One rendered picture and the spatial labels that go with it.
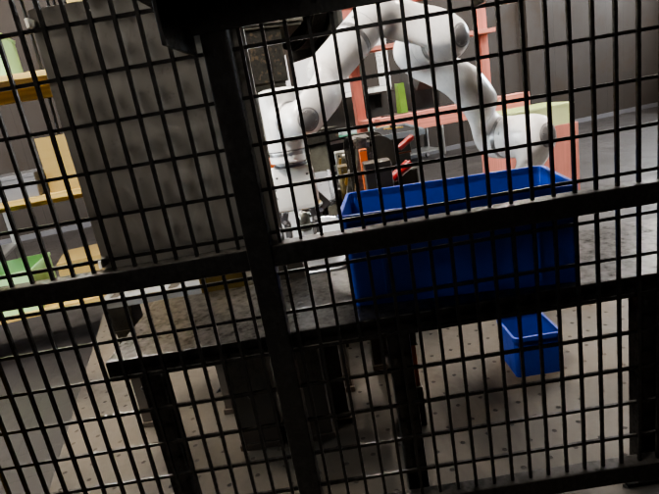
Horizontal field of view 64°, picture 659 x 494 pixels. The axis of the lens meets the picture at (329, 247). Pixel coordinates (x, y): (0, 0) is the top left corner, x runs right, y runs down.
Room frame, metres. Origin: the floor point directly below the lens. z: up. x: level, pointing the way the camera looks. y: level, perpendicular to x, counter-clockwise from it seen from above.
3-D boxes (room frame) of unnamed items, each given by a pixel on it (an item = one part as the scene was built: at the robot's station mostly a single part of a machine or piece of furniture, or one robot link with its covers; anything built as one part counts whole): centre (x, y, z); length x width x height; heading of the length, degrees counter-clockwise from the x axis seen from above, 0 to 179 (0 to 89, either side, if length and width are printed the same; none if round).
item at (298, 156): (1.17, 0.05, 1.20); 0.09 x 0.08 x 0.03; 89
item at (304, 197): (1.17, 0.05, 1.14); 0.10 x 0.07 x 0.11; 89
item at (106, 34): (0.62, 0.17, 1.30); 0.23 x 0.02 x 0.31; 89
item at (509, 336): (1.00, -0.38, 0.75); 0.11 x 0.10 x 0.09; 179
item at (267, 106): (1.17, 0.05, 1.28); 0.09 x 0.08 x 0.13; 30
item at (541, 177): (0.73, -0.18, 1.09); 0.30 x 0.17 x 0.13; 81
